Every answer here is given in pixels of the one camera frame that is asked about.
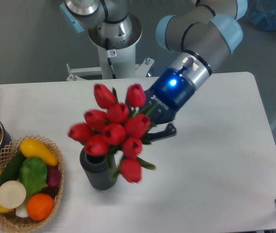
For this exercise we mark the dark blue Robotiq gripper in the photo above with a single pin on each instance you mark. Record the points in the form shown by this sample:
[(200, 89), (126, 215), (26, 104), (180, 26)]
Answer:
[(170, 92)]

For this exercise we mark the red tulip bouquet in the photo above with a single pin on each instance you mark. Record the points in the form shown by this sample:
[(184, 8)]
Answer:
[(116, 131)]

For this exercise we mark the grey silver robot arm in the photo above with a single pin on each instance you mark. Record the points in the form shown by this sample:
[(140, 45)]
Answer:
[(203, 37)]

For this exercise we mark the dark grey ribbed vase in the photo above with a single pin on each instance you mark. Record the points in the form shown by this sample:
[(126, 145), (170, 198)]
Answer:
[(96, 170)]

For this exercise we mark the purple toy radish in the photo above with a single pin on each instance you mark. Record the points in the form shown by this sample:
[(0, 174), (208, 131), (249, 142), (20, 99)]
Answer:
[(53, 177)]

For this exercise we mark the yellow toy squash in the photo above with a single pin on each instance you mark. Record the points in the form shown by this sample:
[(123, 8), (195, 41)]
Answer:
[(34, 148)]

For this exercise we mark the green toy lettuce leaf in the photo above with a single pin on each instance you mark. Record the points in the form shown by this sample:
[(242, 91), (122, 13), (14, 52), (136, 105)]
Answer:
[(33, 175)]

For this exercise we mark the orange toy fruit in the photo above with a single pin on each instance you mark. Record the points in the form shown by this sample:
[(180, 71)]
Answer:
[(39, 206)]

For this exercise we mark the blue plastic bag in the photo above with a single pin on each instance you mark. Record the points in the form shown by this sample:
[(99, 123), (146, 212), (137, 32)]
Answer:
[(262, 14)]

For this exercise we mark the dark green toy cucumber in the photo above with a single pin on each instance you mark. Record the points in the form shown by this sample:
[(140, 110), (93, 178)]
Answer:
[(11, 171)]

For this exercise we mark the white green toy leek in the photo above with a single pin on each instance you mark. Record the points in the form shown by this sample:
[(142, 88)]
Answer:
[(21, 211)]

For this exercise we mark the white toy onion slice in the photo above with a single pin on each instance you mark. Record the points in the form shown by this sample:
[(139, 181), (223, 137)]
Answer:
[(12, 194)]

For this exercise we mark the woven wicker basket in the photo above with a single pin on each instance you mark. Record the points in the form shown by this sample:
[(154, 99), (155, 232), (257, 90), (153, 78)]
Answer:
[(9, 222)]

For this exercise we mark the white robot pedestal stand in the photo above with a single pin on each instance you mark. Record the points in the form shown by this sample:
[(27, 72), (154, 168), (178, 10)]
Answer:
[(116, 47)]

